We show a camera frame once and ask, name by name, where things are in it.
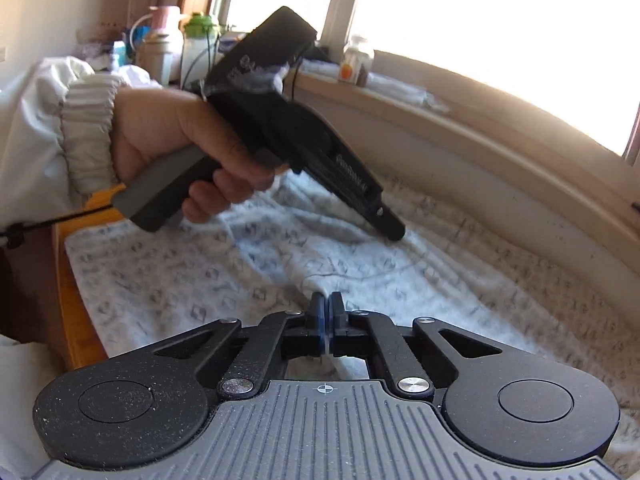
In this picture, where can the person's torso in white jacket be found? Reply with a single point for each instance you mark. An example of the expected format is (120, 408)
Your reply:
(20, 410)

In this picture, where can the person's left hand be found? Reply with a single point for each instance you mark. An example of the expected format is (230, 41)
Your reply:
(155, 125)

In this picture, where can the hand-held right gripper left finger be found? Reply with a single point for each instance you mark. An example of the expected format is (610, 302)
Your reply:
(316, 322)

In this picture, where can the white checker-print garment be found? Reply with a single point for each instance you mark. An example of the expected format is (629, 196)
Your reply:
(450, 285)

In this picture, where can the glass jar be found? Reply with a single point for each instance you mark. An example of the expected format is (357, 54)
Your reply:
(356, 62)

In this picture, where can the clear plastic bag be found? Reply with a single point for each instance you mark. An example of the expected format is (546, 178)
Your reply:
(410, 92)

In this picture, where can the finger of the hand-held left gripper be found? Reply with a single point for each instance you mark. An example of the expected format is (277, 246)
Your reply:
(390, 225)

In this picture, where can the green-lidded bottle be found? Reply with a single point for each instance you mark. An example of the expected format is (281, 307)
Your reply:
(200, 50)

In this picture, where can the white thermos jug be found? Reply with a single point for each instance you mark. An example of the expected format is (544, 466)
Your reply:
(162, 45)

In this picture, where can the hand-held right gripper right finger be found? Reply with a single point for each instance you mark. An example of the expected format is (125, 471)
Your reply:
(336, 322)

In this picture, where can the beige window sill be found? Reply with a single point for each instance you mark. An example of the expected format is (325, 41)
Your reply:
(500, 145)

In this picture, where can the window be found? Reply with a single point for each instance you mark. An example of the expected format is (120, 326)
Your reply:
(475, 20)

